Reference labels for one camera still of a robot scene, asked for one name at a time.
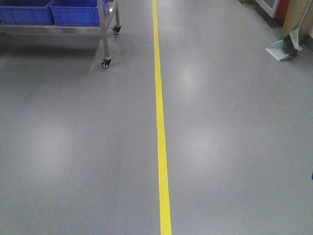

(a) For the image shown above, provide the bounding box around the green dustpan with broom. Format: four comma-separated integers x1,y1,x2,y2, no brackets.
266,0,313,61

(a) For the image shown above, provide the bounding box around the blue plastic bin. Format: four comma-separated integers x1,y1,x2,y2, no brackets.
0,0,54,25
49,0,100,26

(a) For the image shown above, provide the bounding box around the steel wheeled shelf rack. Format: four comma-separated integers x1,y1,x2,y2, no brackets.
0,0,124,69

